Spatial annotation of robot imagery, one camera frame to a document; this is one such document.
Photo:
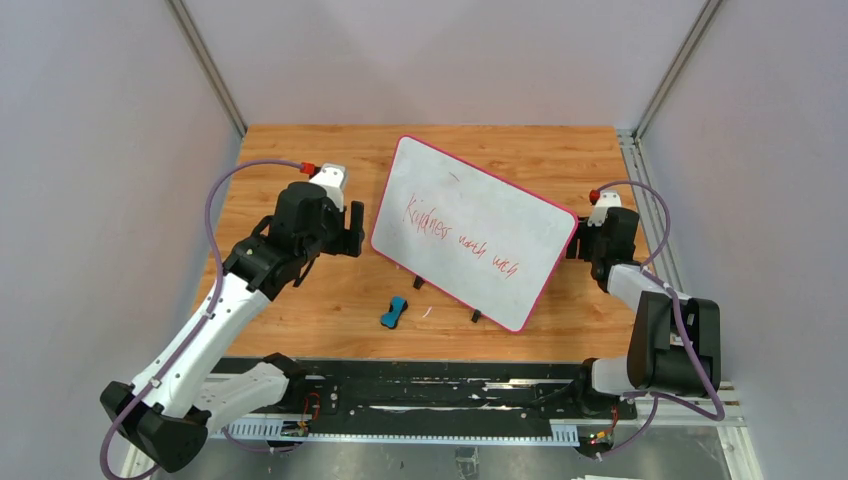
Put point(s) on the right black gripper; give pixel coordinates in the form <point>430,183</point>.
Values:
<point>584,239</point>

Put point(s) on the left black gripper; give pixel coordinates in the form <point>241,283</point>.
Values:
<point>346,234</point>

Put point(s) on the blue black eraser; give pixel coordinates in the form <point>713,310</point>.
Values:
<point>397,306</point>

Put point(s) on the pink framed whiteboard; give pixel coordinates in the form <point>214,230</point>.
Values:
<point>486,242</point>

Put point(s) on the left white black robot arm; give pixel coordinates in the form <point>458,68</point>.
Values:
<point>166,412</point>

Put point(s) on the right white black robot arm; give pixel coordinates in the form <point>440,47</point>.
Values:
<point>674,347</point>

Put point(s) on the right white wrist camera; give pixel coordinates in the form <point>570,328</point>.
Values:
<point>602,201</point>

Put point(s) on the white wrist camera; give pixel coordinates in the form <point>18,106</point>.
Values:
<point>333,179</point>
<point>602,201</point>

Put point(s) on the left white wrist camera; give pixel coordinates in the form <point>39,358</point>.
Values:
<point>333,179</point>

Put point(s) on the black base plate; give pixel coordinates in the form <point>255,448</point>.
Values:
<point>439,398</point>

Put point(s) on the white slotted cable duct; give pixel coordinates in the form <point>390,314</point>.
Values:
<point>279,430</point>

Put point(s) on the left aluminium corner post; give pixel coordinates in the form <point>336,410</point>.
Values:
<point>195,41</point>

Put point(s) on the aluminium corner post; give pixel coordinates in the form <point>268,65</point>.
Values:
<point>195,41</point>
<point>694,36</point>

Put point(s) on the right aluminium corner post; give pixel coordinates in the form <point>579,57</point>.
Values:
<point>694,36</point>

